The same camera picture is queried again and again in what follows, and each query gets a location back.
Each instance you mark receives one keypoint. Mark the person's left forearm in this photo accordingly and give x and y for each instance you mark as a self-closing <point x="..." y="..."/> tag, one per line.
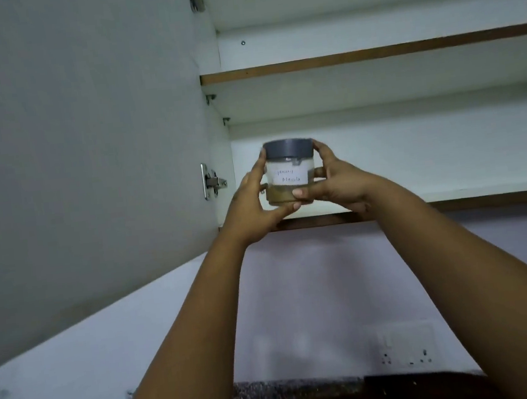
<point x="189" y="345"/>

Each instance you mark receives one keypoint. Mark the white wall power socket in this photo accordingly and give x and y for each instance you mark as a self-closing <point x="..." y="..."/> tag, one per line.
<point x="407" y="348"/>

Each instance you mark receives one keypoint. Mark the metal shelf support pin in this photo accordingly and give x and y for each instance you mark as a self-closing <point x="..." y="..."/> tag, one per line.
<point x="226" y="121"/>
<point x="210" y="98"/>

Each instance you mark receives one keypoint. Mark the person's right hand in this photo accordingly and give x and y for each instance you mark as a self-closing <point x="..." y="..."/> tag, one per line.
<point x="344" y="186"/>

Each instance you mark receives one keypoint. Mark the person's right forearm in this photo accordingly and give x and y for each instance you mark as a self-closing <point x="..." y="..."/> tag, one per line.
<point x="479" y="287"/>

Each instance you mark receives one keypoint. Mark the clear spice jar grey lid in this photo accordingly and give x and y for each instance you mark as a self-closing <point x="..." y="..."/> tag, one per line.
<point x="288" y="166"/>

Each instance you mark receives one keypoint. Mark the person's right middle finger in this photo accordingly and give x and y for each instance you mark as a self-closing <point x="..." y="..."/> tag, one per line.
<point x="319" y="172"/>

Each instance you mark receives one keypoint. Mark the white cabinet shelf brown edge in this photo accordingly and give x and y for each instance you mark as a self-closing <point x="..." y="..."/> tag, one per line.
<point x="372" y="77"/>

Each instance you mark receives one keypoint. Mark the person's left hand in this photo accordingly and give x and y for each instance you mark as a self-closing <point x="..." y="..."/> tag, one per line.
<point x="245" y="213"/>

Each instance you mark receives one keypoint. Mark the white wall cabinet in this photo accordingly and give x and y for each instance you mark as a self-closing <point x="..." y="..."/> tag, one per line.
<point x="427" y="151"/>

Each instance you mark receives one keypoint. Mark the person's left thumb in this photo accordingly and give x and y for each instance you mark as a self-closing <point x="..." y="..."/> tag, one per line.
<point x="282" y="211"/>

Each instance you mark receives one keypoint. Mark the person's right thumb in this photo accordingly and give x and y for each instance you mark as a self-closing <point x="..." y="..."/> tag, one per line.
<point x="310" y="191"/>

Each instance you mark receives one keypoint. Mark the grey cabinet door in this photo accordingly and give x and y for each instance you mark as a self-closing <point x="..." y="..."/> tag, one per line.
<point x="76" y="155"/>

